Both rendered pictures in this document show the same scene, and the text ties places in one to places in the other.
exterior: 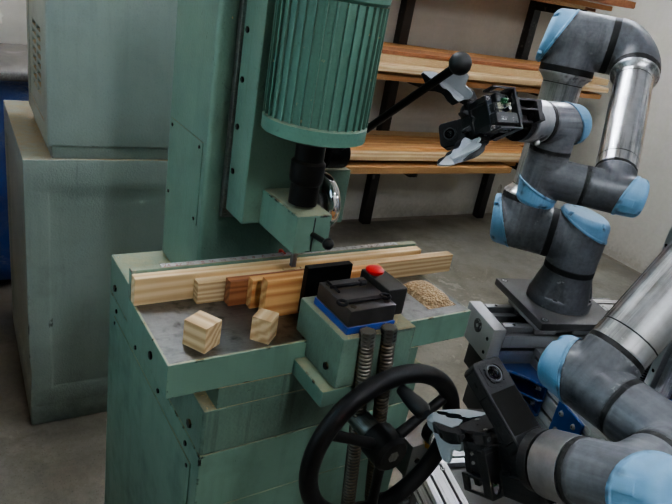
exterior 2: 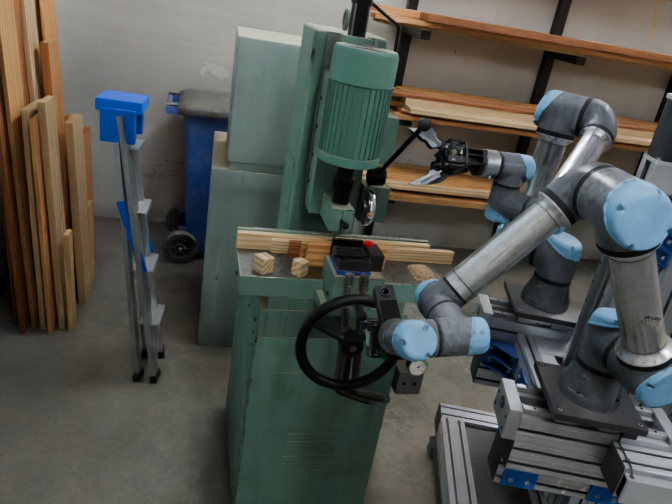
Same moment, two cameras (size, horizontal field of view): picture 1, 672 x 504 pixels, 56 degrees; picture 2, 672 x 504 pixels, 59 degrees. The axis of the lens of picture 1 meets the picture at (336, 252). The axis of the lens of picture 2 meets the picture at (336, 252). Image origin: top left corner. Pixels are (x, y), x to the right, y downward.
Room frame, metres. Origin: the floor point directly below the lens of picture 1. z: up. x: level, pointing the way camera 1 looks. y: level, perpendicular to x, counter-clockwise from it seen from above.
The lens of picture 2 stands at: (-0.51, -0.50, 1.63)
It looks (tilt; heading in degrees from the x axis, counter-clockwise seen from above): 23 degrees down; 20
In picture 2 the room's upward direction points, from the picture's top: 10 degrees clockwise
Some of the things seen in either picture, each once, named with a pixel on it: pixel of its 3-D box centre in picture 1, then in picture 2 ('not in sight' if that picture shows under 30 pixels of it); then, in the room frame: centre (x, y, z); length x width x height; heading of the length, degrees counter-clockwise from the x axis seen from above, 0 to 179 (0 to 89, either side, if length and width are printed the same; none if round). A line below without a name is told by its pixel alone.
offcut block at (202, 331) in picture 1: (202, 331); (263, 263); (0.81, 0.18, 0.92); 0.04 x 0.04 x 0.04; 67
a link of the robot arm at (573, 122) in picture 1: (558, 124); (511, 168); (1.17, -0.36, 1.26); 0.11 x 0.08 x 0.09; 126
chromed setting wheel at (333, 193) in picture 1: (321, 201); (366, 206); (1.22, 0.05, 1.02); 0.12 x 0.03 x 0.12; 36
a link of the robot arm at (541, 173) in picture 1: (550, 178); (507, 203); (1.16, -0.37, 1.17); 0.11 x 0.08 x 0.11; 75
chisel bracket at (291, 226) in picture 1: (294, 222); (336, 214); (1.06, 0.08, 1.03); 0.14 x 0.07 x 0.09; 36
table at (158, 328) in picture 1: (322, 331); (342, 281); (0.97, 0.00, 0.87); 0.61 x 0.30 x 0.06; 126
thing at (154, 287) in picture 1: (293, 271); (336, 245); (1.07, 0.07, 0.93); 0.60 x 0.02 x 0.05; 126
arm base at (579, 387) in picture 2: not in sight; (595, 376); (0.93, -0.71, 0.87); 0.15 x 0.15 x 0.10
